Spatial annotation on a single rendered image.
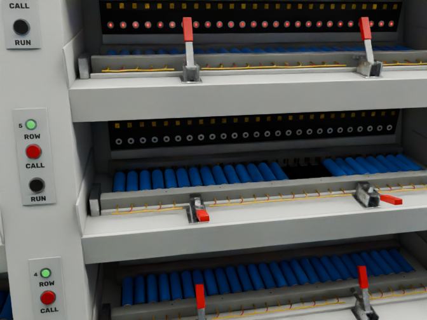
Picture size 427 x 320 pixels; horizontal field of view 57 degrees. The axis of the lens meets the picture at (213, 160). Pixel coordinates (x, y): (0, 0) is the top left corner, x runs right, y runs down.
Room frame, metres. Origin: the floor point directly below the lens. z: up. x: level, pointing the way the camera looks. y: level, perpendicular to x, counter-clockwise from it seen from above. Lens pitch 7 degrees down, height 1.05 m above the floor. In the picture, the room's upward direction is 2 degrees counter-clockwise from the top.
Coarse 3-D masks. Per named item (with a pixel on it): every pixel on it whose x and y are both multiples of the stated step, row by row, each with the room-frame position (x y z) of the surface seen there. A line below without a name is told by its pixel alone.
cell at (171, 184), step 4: (164, 172) 0.66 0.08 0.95; (168, 172) 0.65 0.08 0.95; (172, 172) 0.65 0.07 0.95; (168, 176) 0.64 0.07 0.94; (172, 176) 0.64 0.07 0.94; (168, 180) 0.62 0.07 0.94; (172, 180) 0.62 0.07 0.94; (168, 184) 0.61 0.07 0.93; (172, 184) 0.61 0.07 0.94; (176, 184) 0.62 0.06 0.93; (168, 188) 0.60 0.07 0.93
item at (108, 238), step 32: (416, 160) 0.75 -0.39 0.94; (96, 192) 0.57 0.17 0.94; (416, 192) 0.63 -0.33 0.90; (96, 224) 0.54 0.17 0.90; (128, 224) 0.54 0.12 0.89; (160, 224) 0.54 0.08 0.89; (192, 224) 0.54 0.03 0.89; (224, 224) 0.54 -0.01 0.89; (256, 224) 0.55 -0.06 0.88; (288, 224) 0.56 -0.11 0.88; (320, 224) 0.57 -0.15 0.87; (352, 224) 0.58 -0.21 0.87; (384, 224) 0.59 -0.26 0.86; (416, 224) 0.60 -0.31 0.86; (96, 256) 0.52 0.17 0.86; (128, 256) 0.53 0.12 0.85; (160, 256) 0.54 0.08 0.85
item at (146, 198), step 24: (120, 192) 0.58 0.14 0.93; (144, 192) 0.58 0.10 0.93; (168, 192) 0.58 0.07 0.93; (192, 192) 0.58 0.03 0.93; (216, 192) 0.59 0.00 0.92; (240, 192) 0.59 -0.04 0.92; (264, 192) 0.60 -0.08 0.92; (288, 192) 0.61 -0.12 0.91; (312, 192) 0.61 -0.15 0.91; (384, 192) 0.62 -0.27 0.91
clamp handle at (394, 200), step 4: (368, 188) 0.59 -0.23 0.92; (372, 188) 0.59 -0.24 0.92; (368, 192) 0.59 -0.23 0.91; (372, 192) 0.59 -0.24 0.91; (372, 196) 0.58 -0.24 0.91; (376, 196) 0.57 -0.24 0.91; (380, 196) 0.56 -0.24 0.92; (384, 196) 0.55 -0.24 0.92; (388, 196) 0.54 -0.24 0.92; (392, 196) 0.54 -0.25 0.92; (384, 200) 0.54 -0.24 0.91; (388, 200) 0.54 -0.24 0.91; (392, 200) 0.53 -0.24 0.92; (396, 200) 0.52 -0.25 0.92; (400, 200) 0.52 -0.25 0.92; (396, 204) 0.52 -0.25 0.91
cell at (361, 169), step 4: (344, 160) 0.72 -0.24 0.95; (348, 160) 0.71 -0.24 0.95; (352, 160) 0.70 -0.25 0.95; (348, 164) 0.70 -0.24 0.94; (352, 164) 0.69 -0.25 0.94; (356, 164) 0.69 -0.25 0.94; (356, 168) 0.68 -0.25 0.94; (360, 168) 0.67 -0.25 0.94; (356, 172) 0.67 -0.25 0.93; (360, 172) 0.66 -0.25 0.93; (364, 172) 0.66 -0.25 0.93; (368, 172) 0.66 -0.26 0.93
